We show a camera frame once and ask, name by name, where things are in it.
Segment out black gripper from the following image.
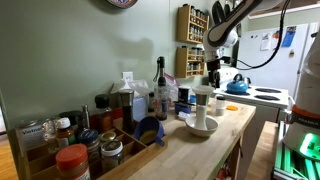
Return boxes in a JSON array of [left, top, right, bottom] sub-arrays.
[[206, 60, 222, 90]]

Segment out small black-lidded glass jar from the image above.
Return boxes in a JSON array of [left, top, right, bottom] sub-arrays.
[[215, 95, 227, 110]]

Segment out gold-lidded jar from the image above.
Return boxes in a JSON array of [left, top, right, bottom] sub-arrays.
[[99, 130, 118, 145]]

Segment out white-lidded dark spice jar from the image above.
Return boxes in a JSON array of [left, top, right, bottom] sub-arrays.
[[100, 139, 125, 173]]

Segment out blue-lidded jar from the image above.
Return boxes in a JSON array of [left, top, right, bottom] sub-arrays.
[[77, 128, 102, 165]]

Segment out red-lidded spice jar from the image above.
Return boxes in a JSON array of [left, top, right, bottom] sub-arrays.
[[55, 143, 92, 180]]

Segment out empty clear glass jar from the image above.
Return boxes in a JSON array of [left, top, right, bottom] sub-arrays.
[[41, 117, 58, 155]]

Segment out black stove burner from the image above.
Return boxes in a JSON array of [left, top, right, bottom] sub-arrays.
[[254, 87, 283, 95], [223, 90, 251, 97], [253, 94, 281, 102]]

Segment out small wooden spice rack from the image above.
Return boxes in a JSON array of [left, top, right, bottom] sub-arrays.
[[175, 46, 206, 80]]

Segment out blue measuring cup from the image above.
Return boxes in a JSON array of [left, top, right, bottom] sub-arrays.
[[174, 101, 193, 116], [133, 115, 166, 147]]

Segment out clear plastic zip bag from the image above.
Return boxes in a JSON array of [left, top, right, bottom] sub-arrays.
[[164, 72, 181, 102]]

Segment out white paper napkin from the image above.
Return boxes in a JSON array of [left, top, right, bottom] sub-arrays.
[[177, 111, 191, 121]]

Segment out tall glass bottle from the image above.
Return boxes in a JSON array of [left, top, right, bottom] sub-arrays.
[[153, 56, 170, 121]]

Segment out white electric stove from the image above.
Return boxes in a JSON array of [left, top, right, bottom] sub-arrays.
[[212, 67, 290, 180]]

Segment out white paper on fridge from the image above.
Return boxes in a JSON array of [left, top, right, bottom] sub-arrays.
[[260, 31, 273, 52]]

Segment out large wooden spice rack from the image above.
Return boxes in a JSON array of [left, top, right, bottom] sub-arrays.
[[176, 3, 211, 45]]

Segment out small dark-lidded bottle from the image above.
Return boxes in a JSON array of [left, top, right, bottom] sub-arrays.
[[147, 91, 156, 113]]

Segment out white refrigerator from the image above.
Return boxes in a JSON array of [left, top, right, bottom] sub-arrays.
[[236, 22, 320, 103]]

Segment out black hanging pan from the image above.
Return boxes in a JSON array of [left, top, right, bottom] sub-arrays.
[[211, 0, 227, 26]]

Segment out wooden butcher block cart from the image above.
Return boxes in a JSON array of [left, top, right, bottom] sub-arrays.
[[96, 98, 257, 180]]

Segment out crumpled clear plastic bag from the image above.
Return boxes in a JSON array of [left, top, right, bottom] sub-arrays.
[[110, 78, 151, 123]]

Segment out blue paper on fridge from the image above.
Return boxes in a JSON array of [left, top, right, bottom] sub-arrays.
[[281, 25, 298, 48]]

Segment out wooden organizer tray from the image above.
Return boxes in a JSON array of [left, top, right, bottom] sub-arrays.
[[15, 125, 169, 180]]

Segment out black-capped sauce bottle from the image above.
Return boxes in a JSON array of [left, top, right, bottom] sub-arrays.
[[94, 93, 114, 135]]

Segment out small steel shaker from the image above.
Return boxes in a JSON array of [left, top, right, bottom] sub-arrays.
[[81, 104, 91, 130]]

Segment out white-capped red spice bottle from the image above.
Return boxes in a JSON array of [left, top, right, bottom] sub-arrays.
[[54, 116, 77, 149]]

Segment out white labelled box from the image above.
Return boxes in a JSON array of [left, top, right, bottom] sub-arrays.
[[15, 120, 47, 152]]

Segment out blue kettle with black handle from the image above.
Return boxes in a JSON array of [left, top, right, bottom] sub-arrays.
[[226, 73, 250, 95]]

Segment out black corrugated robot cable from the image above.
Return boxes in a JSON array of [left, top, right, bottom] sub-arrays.
[[235, 0, 292, 71]]

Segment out white wall outlet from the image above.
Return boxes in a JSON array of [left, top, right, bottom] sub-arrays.
[[121, 70, 135, 82]]

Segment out decorative wall plate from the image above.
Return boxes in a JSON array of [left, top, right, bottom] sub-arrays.
[[106, 0, 139, 10]]

